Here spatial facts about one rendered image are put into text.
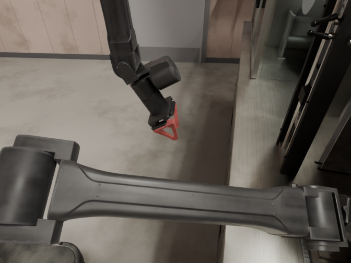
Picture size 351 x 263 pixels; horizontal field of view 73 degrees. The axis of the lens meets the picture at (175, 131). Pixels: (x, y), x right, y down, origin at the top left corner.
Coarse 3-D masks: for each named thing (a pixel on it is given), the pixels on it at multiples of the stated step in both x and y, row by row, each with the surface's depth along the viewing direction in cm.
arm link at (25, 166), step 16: (0, 160) 25; (16, 160) 24; (32, 160) 25; (48, 160) 26; (0, 176) 24; (16, 176) 24; (32, 176) 24; (48, 176) 26; (0, 192) 23; (16, 192) 23; (32, 192) 24; (48, 192) 26; (0, 208) 22; (16, 208) 23; (32, 208) 24; (32, 224) 24
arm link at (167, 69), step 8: (168, 56) 59; (120, 64) 56; (128, 64) 56; (152, 64) 59; (160, 64) 57; (168, 64) 57; (120, 72) 57; (128, 72) 57; (136, 72) 61; (144, 72) 58; (152, 72) 59; (160, 72) 58; (168, 72) 58; (176, 72) 60; (128, 80) 58; (160, 80) 59; (168, 80) 59; (176, 80) 59; (160, 88) 61
